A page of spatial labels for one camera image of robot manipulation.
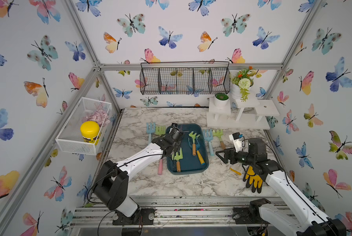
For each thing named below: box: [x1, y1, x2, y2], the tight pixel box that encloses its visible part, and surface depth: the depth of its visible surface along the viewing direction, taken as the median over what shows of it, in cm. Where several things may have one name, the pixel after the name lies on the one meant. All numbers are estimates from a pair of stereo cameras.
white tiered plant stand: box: [206, 97, 280, 130], surface depth 112 cm
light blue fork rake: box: [146, 122, 156, 145], surface depth 113 cm
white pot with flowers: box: [231, 65, 255, 102], surface depth 87 cm
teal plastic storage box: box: [165, 123, 210, 175], surface depth 97 cm
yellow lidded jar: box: [80, 120, 100, 146], surface depth 66 cm
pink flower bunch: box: [83, 109, 111, 127], surface depth 71 cm
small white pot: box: [213, 92, 230, 109], surface depth 98 cm
